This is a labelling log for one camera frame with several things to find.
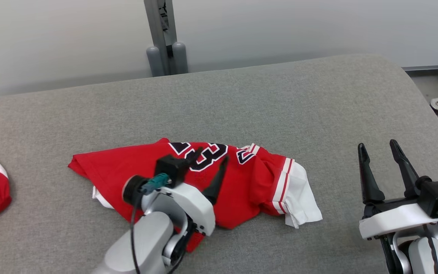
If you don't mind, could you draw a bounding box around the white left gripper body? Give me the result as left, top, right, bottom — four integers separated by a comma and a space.
122, 175, 216, 236

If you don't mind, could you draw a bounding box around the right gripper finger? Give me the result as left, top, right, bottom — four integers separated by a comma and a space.
389, 139, 420, 198
357, 143, 386, 205

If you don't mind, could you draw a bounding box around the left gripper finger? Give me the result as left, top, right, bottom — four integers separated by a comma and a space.
203, 155, 230, 205
183, 147, 204, 171

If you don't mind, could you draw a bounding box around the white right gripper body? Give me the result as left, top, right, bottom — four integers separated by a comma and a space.
359, 197, 438, 241

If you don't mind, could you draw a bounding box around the red basketball jersey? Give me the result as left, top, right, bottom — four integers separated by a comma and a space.
68, 138, 323, 253

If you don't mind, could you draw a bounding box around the left cable with teal plug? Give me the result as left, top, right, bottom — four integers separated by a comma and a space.
130, 172, 171, 274

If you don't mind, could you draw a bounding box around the grey metal post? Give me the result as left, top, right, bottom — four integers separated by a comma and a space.
144, 0, 178, 76

